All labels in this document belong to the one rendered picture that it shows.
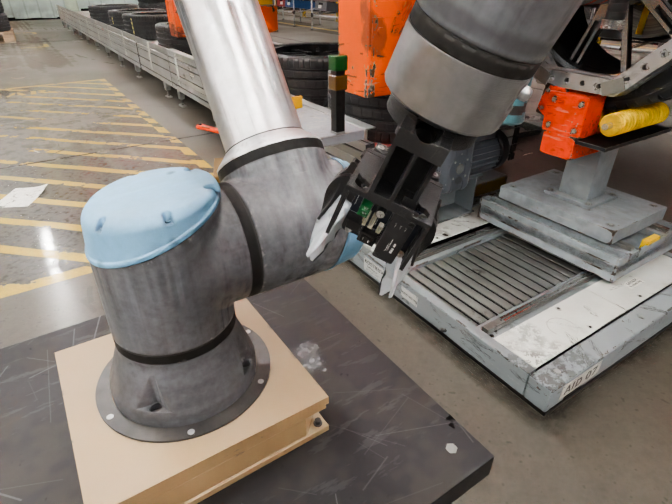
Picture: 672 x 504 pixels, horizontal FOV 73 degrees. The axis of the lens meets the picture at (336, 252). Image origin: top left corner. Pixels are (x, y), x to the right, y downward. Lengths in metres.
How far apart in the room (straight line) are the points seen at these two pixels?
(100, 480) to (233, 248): 0.29
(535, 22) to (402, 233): 0.16
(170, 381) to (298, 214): 0.25
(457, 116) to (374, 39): 1.15
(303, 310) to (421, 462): 0.36
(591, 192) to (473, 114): 1.34
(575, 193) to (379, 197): 1.34
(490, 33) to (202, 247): 0.35
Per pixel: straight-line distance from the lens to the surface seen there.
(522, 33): 0.30
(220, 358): 0.60
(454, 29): 0.30
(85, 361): 0.76
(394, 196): 0.34
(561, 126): 1.45
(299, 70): 2.41
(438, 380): 1.18
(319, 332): 0.82
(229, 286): 0.54
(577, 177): 1.64
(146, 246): 0.49
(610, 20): 1.14
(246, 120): 0.61
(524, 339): 1.23
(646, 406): 1.30
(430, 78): 0.30
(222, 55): 0.65
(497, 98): 0.31
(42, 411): 0.82
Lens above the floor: 0.84
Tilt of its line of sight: 31 degrees down
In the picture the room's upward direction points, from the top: straight up
